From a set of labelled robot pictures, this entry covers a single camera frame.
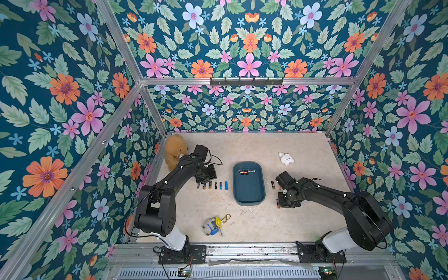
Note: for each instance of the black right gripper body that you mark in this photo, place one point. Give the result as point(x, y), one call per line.
point(288, 199)

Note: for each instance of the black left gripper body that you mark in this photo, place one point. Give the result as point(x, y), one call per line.
point(206, 174)

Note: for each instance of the teal plastic storage box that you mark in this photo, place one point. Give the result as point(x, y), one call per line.
point(248, 189)

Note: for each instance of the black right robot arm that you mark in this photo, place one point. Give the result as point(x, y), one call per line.
point(367, 225)

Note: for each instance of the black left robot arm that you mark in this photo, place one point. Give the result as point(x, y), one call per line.
point(155, 212)

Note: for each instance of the white plush toy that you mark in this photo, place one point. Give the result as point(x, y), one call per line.
point(286, 158)

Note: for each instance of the brown teddy bear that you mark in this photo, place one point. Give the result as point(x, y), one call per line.
point(175, 148)

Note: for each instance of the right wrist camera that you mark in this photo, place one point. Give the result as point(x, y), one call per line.
point(285, 180)

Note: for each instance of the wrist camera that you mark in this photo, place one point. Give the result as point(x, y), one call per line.
point(285, 180)
point(201, 151)

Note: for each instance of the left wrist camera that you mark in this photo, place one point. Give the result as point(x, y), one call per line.
point(201, 151)

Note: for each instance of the keychain toy with yellow cap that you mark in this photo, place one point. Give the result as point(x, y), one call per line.
point(215, 225)

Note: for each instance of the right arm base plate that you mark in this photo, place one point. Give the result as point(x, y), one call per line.
point(317, 253)

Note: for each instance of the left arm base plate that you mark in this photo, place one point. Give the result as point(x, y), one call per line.
point(191, 254)

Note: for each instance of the black hook rail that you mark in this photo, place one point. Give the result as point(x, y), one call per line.
point(235, 82)

